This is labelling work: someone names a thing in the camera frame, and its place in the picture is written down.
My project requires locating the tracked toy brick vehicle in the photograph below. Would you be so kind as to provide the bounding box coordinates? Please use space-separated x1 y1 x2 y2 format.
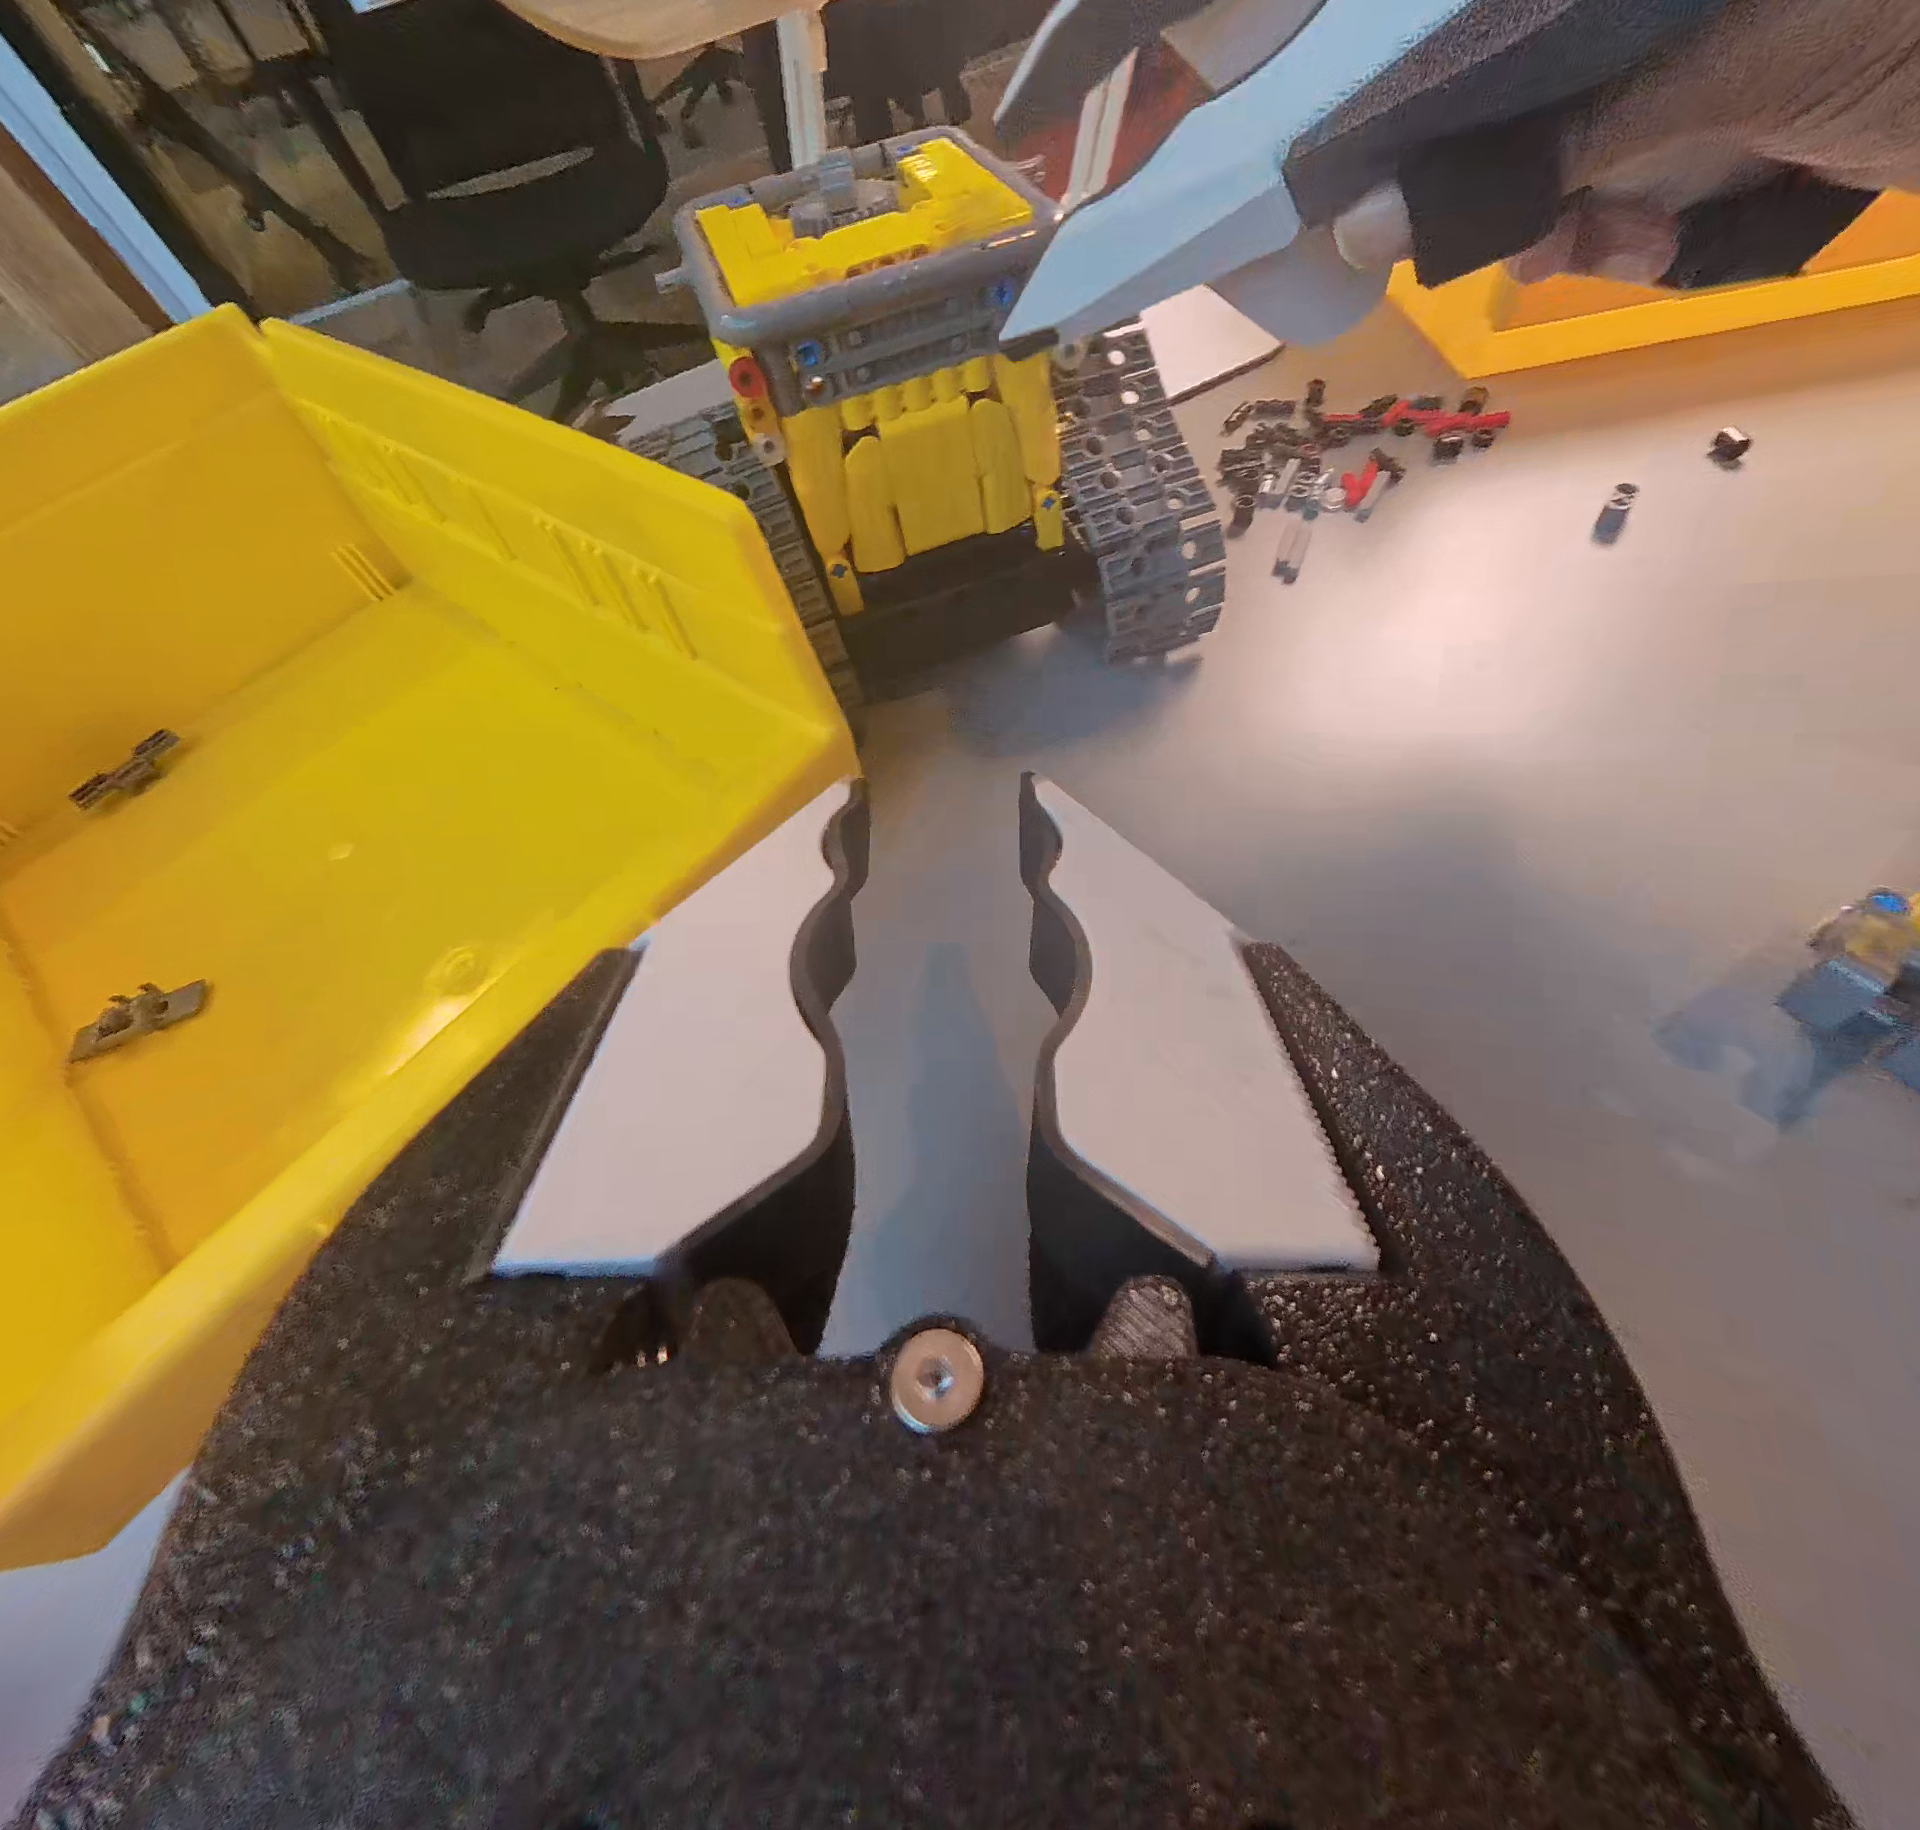
621 133 1228 706

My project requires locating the pile of black red pins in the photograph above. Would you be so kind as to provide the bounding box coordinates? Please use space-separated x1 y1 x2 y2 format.
1217 384 1513 524

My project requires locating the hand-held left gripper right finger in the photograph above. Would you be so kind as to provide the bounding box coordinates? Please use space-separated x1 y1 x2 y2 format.
1020 773 1386 1279

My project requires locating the yellow plastic parts bin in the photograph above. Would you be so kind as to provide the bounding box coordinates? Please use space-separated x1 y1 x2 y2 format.
1386 186 1920 381
0 304 861 1570

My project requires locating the yellow toy brick cylinder assembly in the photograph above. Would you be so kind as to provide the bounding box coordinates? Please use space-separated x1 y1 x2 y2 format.
1807 884 1920 971

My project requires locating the black office chair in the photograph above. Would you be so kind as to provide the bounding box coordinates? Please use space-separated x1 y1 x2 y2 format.
323 0 708 423

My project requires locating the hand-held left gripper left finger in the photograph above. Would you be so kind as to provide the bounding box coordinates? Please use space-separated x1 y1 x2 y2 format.
489 778 870 1279

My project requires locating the person's right hand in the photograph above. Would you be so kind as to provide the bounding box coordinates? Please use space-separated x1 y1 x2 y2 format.
1329 0 1920 293

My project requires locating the grey yellow toy brick assembly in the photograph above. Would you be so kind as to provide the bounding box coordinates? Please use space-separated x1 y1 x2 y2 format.
1774 946 1920 1097

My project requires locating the grey toy brick cross connector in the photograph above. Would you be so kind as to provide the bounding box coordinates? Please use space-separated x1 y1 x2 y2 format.
67 727 185 811
67 976 210 1063

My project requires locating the grey desk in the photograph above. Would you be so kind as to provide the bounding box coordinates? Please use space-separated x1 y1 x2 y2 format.
0 278 1920 1830

